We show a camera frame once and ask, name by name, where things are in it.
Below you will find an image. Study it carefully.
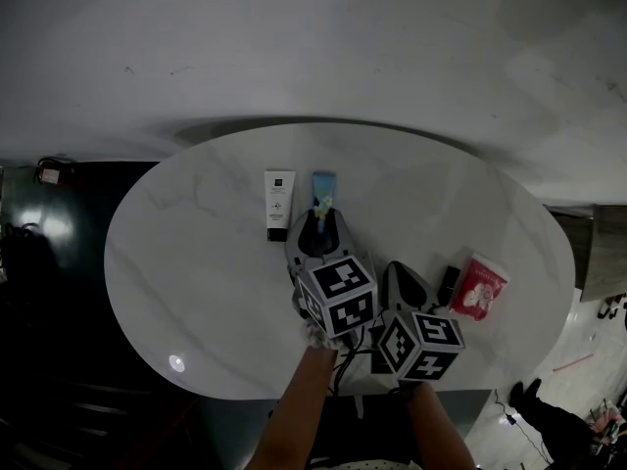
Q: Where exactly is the red sachet packet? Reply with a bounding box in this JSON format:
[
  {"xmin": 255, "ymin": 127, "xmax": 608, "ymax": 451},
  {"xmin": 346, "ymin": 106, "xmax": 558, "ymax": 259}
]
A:
[{"xmin": 447, "ymin": 253, "xmax": 511, "ymax": 323}]

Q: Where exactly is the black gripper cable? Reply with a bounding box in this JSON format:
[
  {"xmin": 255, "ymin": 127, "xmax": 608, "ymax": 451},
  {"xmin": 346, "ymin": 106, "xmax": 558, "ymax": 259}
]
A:
[{"xmin": 331, "ymin": 309, "xmax": 389, "ymax": 397}]

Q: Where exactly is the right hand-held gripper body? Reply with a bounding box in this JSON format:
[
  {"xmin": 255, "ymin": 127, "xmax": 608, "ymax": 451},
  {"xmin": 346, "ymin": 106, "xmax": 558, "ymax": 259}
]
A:
[{"xmin": 368, "ymin": 305, "xmax": 466, "ymax": 383}]

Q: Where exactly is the pink floor stick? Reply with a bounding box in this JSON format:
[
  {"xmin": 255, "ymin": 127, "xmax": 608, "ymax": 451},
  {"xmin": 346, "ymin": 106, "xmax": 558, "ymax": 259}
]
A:
[{"xmin": 553, "ymin": 353, "xmax": 596, "ymax": 373}]

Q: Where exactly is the white dotted shirt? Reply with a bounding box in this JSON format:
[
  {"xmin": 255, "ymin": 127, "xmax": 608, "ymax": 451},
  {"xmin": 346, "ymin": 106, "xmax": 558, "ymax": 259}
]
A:
[{"xmin": 312, "ymin": 459, "xmax": 418, "ymax": 470}]

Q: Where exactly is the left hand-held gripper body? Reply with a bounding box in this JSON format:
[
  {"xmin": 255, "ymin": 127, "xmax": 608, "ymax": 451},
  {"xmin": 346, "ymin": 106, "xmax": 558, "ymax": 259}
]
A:
[{"xmin": 290, "ymin": 250, "xmax": 380, "ymax": 341}]

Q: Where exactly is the small black lipstick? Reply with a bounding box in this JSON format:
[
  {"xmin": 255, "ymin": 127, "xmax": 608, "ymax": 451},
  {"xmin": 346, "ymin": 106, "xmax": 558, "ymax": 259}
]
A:
[{"xmin": 436, "ymin": 264, "xmax": 462, "ymax": 308}]

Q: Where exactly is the person's right forearm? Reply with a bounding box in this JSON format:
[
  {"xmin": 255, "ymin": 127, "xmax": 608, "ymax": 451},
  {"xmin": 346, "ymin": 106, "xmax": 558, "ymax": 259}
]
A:
[{"xmin": 405, "ymin": 381, "xmax": 480, "ymax": 470}]

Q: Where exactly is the white tube with black cap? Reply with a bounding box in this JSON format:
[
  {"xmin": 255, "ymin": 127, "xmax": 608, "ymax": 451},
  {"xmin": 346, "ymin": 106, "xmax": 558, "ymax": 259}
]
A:
[{"xmin": 264, "ymin": 168, "xmax": 298, "ymax": 244}]

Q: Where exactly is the grey wooden desk with shelf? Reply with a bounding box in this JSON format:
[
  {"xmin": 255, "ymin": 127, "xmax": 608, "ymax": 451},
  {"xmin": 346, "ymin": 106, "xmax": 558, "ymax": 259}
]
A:
[{"xmin": 545, "ymin": 203, "xmax": 627, "ymax": 305}]

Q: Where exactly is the small blue tube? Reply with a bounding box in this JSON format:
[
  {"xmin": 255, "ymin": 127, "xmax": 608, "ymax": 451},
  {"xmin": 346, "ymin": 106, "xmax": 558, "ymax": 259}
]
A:
[{"xmin": 312, "ymin": 171, "xmax": 339, "ymax": 235}]

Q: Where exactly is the person's left forearm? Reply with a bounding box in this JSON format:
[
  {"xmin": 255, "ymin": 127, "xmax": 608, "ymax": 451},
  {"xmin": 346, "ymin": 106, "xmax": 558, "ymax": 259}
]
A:
[{"xmin": 243, "ymin": 342, "xmax": 340, "ymax": 470}]

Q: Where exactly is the black floor cable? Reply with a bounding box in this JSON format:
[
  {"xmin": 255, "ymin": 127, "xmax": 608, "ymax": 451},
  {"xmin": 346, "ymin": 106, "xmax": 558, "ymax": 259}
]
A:
[{"xmin": 491, "ymin": 388, "xmax": 555, "ymax": 465}]

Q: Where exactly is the white oval marble table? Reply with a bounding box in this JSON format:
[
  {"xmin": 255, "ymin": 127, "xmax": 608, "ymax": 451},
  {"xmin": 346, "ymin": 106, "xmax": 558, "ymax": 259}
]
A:
[{"xmin": 103, "ymin": 121, "xmax": 577, "ymax": 402}]

